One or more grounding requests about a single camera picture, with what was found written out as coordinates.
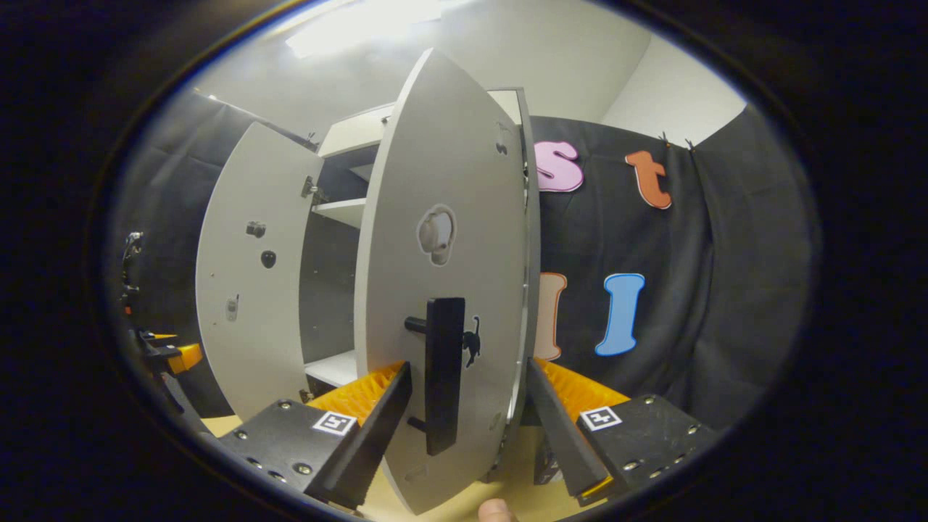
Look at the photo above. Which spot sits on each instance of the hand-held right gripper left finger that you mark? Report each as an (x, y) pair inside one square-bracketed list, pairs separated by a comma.
[(380, 428)]

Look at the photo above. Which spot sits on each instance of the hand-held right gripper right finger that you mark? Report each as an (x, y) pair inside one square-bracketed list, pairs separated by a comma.
[(558, 435)]

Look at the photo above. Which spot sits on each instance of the white cabinet shelf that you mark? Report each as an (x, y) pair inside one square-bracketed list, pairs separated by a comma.
[(341, 212)]

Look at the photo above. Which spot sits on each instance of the white and grey cabinet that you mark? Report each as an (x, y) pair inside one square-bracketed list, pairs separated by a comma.
[(326, 290)]

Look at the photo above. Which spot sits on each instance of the black backdrop cloth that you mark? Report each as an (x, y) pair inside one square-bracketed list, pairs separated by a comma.
[(725, 290)]

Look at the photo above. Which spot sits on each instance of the white cabinet door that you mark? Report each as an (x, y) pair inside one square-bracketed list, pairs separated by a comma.
[(246, 326), (435, 159)]

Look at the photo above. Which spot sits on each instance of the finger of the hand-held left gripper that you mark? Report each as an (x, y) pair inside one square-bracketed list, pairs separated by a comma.
[(185, 357), (156, 338)]

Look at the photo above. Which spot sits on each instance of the blue grey book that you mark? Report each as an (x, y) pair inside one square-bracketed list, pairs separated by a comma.
[(545, 471)]

